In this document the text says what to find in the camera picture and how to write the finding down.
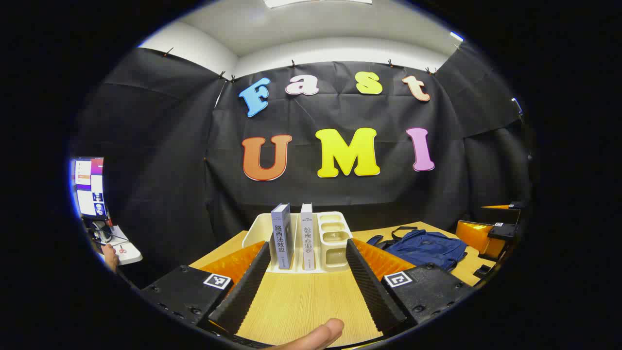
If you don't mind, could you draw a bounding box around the computer monitor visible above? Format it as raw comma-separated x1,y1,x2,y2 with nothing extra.
70,157,107,220

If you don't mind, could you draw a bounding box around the white side desk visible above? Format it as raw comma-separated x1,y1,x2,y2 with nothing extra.
95,225,143,266

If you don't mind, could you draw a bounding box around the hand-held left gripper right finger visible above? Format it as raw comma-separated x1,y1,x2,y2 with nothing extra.
345,237,475,335

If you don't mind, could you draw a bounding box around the white plastic bookshelf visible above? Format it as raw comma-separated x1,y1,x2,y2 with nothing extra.
242,210,353,274

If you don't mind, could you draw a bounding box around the grey-blue cover book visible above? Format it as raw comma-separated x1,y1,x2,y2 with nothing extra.
270,203,294,270

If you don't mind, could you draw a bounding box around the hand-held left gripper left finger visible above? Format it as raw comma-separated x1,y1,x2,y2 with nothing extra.
140,241,272,336

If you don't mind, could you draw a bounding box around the ceiling light panel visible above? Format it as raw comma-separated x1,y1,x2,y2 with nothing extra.
264,0,373,9

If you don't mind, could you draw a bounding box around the white spine book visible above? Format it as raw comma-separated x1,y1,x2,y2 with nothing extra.
300,203,315,271

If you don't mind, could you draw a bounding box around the blue schoolbag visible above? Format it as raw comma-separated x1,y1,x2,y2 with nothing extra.
367,226,468,272

